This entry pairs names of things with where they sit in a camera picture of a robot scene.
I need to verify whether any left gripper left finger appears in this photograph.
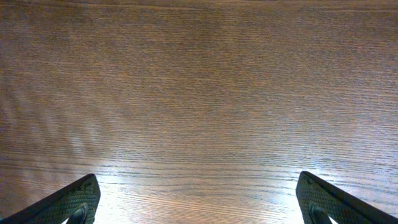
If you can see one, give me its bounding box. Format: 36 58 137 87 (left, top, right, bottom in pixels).
1 174 101 224

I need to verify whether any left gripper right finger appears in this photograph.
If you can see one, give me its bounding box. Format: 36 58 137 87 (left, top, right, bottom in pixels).
296 171 397 224

